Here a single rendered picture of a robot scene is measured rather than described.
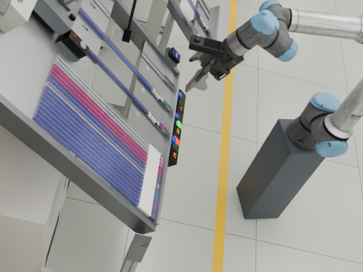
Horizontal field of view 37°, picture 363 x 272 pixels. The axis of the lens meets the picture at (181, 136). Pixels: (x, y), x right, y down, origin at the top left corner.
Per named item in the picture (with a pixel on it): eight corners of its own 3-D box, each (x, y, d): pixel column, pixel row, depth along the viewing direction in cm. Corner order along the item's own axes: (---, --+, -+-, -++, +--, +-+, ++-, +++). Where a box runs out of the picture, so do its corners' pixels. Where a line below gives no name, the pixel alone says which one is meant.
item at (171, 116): (165, 80, 206) (181, 74, 202) (140, 230, 163) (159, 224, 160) (163, 78, 205) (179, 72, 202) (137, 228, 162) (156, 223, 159)
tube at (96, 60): (160, 126, 182) (162, 126, 181) (159, 129, 181) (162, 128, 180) (58, 20, 151) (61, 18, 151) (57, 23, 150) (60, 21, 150)
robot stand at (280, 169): (268, 187, 274) (315, 119, 232) (277, 218, 263) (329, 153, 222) (235, 188, 268) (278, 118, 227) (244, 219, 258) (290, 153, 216)
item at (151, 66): (169, 76, 204) (176, 73, 202) (144, 226, 161) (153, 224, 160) (140, 41, 192) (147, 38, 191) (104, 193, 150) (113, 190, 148)
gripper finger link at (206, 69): (199, 83, 168) (216, 61, 167) (196, 81, 167) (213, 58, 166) (194, 80, 172) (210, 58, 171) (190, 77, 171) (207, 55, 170)
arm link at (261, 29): (283, 35, 156) (264, 21, 152) (255, 55, 163) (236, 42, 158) (280, 17, 161) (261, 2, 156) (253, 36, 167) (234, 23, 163)
